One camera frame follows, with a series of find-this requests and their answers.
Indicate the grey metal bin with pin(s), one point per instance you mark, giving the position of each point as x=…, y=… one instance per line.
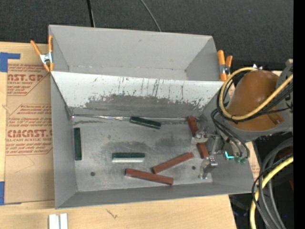
x=143, y=142

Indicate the dark green flat block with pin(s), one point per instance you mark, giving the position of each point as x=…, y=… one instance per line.
x=77, y=144
x=128, y=155
x=145, y=122

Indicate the red-brown flat block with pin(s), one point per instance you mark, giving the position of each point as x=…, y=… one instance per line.
x=149, y=176
x=192, y=125
x=173, y=162

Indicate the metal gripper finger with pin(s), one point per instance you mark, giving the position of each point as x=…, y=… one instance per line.
x=207, y=167
x=200, y=136

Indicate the brown cardboard board, red print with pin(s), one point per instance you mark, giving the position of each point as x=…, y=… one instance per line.
x=28, y=128

